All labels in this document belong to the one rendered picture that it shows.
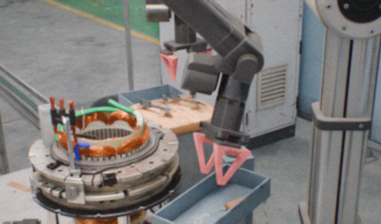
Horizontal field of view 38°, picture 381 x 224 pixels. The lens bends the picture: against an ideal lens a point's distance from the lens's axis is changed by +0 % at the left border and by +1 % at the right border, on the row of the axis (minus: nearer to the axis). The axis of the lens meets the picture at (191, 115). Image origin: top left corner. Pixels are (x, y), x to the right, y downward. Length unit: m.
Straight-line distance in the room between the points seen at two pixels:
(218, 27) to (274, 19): 2.59
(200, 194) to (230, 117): 0.20
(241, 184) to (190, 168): 0.29
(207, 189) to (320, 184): 0.24
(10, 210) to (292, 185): 2.02
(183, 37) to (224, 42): 0.49
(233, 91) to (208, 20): 0.15
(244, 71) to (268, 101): 2.69
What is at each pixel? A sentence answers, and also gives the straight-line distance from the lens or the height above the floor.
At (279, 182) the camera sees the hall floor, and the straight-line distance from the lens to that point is 3.34.
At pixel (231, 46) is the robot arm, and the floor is 1.36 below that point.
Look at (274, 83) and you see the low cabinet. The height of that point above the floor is 0.45.
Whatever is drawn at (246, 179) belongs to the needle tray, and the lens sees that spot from 1.17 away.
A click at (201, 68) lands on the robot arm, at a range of 0.99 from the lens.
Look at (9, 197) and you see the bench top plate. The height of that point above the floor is 0.78.
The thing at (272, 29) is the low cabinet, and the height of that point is 0.80.
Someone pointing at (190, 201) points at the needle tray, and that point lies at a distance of 1.10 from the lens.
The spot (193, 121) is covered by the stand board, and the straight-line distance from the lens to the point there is 1.40.
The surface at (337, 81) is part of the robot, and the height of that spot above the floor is 1.25.
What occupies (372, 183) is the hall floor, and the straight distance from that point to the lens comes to 3.45.
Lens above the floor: 1.60
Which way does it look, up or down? 22 degrees down
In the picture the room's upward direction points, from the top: 1 degrees counter-clockwise
